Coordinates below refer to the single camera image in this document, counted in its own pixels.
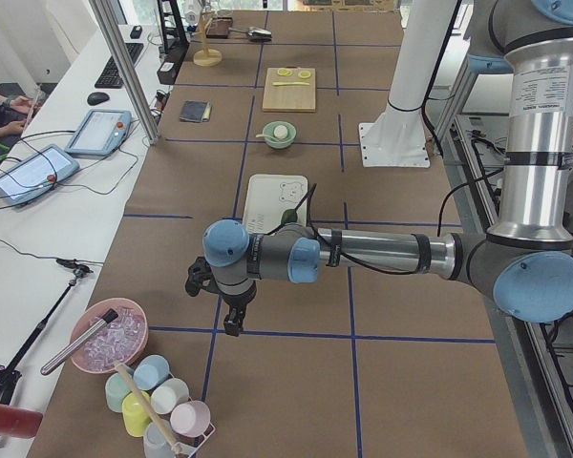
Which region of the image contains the dark glass tray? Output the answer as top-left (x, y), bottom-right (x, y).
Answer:
top-left (205, 17), bottom-right (233, 39)

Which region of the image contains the blue teach pendant far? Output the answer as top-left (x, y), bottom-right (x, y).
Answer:
top-left (65, 109), bottom-right (132, 156)

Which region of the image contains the yellow sponge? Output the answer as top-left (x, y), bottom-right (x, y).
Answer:
top-left (202, 104), bottom-right (212, 122)

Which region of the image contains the white steamed bun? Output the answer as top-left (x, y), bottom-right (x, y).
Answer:
top-left (273, 124), bottom-right (288, 138)

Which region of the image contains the black tripod stick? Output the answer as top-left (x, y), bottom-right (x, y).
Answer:
top-left (0, 260), bottom-right (93, 405)

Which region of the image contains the steel tube tool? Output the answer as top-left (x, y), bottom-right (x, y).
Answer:
top-left (40, 308), bottom-right (118, 376)

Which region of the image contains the aluminium frame post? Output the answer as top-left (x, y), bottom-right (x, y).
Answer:
top-left (89, 0), bottom-right (159, 145)

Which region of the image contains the bamboo cutting board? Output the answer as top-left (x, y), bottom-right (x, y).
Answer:
top-left (262, 67), bottom-right (316, 113)

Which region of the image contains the blue teach pendant near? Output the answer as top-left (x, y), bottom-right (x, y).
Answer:
top-left (0, 144), bottom-right (79, 205)

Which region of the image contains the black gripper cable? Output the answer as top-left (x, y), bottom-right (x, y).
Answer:
top-left (266, 183), bottom-right (507, 276)

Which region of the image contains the white ceramic spoon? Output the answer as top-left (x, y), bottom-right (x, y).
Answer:
top-left (255, 134), bottom-right (283, 142)

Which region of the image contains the wooden stick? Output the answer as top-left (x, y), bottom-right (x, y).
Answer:
top-left (114, 361), bottom-right (185, 456)

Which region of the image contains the black keyboard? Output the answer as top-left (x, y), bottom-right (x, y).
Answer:
top-left (94, 42), bottom-right (145, 90)

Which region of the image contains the white wire cup rack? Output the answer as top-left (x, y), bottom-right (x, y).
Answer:
top-left (175, 421), bottom-right (215, 447)

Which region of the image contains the black computer mouse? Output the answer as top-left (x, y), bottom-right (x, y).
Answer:
top-left (87, 92), bottom-right (110, 106)

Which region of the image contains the yellow plastic knife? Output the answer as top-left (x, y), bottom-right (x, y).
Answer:
top-left (272, 81), bottom-right (309, 87)

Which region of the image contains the wooden mug tree stand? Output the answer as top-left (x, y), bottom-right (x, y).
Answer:
top-left (193, 11), bottom-right (223, 67)

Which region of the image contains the pink cup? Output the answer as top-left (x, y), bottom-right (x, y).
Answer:
top-left (170, 401), bottom-right (211, 437)

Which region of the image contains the green lime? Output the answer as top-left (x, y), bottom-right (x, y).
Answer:
top-left (281, 208), bottom-right (298, 225)

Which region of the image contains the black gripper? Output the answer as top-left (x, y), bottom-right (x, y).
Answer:
top-left (184, 257), bottom-right (257, 337)

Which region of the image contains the white cup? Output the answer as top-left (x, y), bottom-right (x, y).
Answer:
top-left (151, 378), bottom-right (189, 415)

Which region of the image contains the steel scoop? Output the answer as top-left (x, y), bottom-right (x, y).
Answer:
top-left (229, 27), bottom-right (272, 42)

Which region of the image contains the red bottle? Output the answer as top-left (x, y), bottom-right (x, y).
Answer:
top-left (0, 404), bottom-right (43, 439)

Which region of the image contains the cream bear serving tray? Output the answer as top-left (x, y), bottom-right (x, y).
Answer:
top-left (242, 174), bottom-right (308, 234)

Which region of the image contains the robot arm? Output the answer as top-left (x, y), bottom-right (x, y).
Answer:
top-left (185, 1), bottom-right (573, 336)

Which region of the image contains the yellow cup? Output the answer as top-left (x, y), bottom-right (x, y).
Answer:
top-left (121, 392), bottom-right (152, 438)

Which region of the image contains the pink bowl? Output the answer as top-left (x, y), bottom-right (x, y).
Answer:
top-left (71, 298), bottom-right (148, 374)

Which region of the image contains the mint green cup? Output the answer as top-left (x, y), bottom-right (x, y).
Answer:
top-left (104, 372), bottom-right (131, 413)

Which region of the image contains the light blue cup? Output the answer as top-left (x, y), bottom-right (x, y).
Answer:
top-left (133, 354), bottom-right (170, 390)

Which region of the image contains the clear crinkled plastic ice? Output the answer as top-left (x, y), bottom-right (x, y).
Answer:
top-left (82, 307), bottom-right (146, 372)

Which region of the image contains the mint green bowl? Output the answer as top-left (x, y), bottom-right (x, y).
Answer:
top-left (262, 120), bottom-right (297, 150)

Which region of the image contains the blue teach pendant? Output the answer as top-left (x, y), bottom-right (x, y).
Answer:
top-left (65, 109), bottom-right (132, 156)
top-left (0, 144), bottom-right (79, 205)

